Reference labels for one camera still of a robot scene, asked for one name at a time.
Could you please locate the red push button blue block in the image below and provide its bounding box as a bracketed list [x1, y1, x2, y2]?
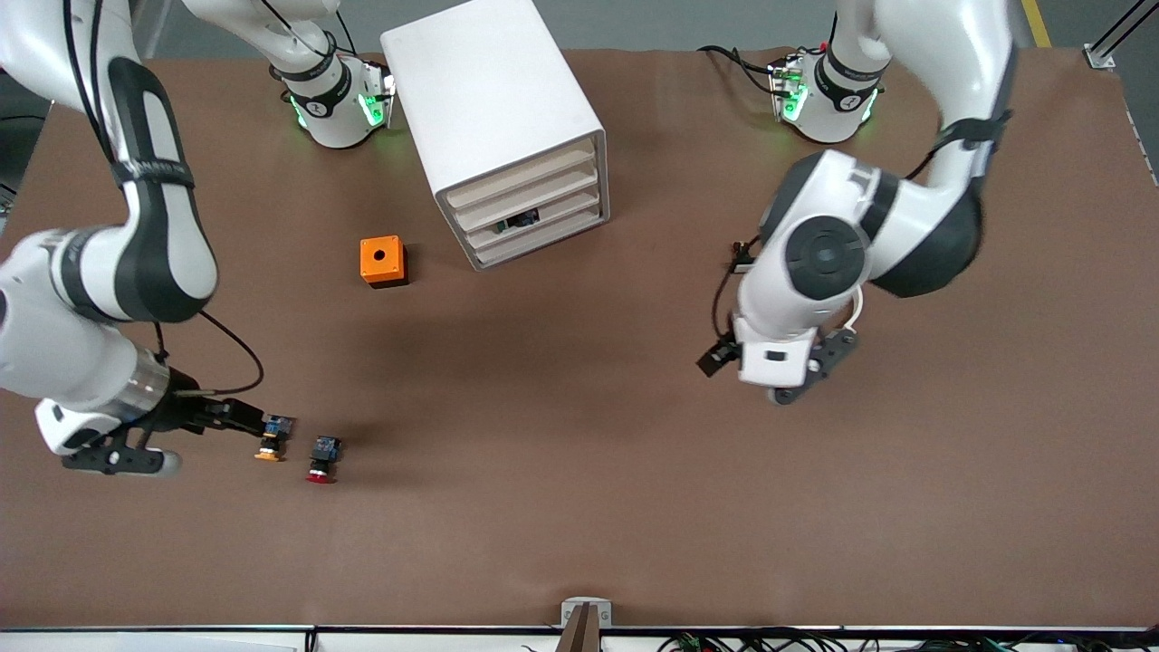
[304, 436, 343, 485]

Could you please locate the white plastic drawer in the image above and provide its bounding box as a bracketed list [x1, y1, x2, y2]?
[469, 197, 606, 266]
[452, 158, 602, 233]
[444, 138, 600, 216]
[461, 177, 604, 249]

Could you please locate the orange push button blue block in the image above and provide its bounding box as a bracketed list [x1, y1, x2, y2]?
[254, 415, 295, 464]

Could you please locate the white drawer cabinet housing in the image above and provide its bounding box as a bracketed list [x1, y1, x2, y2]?
[380, 0, 611, 273]

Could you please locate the brown bar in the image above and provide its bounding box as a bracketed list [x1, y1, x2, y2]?
[563, 604, 601, 652]

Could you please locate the orange button enclosure box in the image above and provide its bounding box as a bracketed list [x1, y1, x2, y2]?
[359, 235, 409, 289]

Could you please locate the grey metal edge bracket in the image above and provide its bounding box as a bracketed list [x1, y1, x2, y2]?
[560, 597, 613, 628]

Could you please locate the black base cable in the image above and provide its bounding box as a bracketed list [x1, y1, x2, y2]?
[697, 43, 781, 96]

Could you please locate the aluminium frame profile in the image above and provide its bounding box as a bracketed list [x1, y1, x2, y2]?
[1082, 0, 1159, 71]

